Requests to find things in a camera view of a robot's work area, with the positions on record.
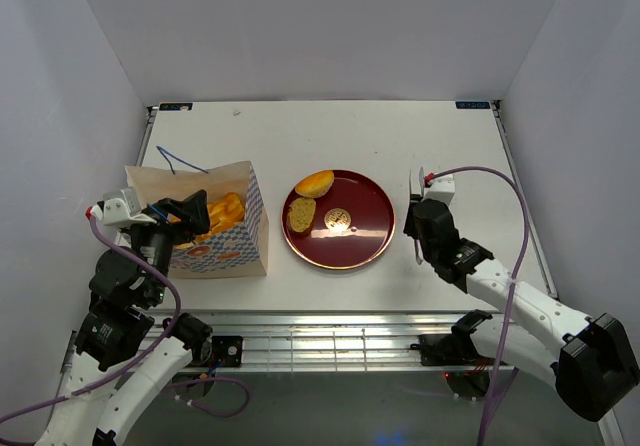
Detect dark red round plate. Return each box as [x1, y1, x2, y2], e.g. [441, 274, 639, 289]
[281, 170, 396, 271]

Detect green speckled bread slice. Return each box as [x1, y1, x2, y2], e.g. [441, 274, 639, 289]
[287, 197, 316, 234]

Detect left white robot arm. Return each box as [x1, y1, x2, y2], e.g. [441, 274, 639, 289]
[38, 187, 212, 445]

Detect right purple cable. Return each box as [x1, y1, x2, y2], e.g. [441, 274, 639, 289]
[399, 165, 530, 446]

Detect orange twisted bread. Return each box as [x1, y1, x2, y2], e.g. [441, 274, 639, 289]
[194, 192, 245, 244]

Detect purple cable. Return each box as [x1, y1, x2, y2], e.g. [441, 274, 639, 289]
[399, 165, 530, 446]
[0, 215, 251, 440]

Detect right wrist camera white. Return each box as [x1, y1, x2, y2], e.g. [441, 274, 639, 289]
[422, 173, 456, 206]

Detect metal serving tongs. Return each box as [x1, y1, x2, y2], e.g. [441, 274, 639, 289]
[407, 166, 426, 268]

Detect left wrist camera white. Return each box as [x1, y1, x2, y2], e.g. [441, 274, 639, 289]
[85, 187, 157, 229]

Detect paper bag with blue checks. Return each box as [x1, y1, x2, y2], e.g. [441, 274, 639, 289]
[125, 161, 269, 279]

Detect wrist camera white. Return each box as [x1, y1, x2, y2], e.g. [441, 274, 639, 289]
[85, 187, 157, 229]
[422, 173, 456, 206]

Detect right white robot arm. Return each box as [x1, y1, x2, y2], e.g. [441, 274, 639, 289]
[404, 194, 639, 422]

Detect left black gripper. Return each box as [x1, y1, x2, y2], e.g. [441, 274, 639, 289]
[127, 187, 211, 302]

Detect aluminium frame rail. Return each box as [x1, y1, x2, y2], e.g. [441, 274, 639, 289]
[62, 310, 601, 375]

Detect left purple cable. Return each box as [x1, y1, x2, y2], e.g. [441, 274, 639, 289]
[0, 215, 251, 440]

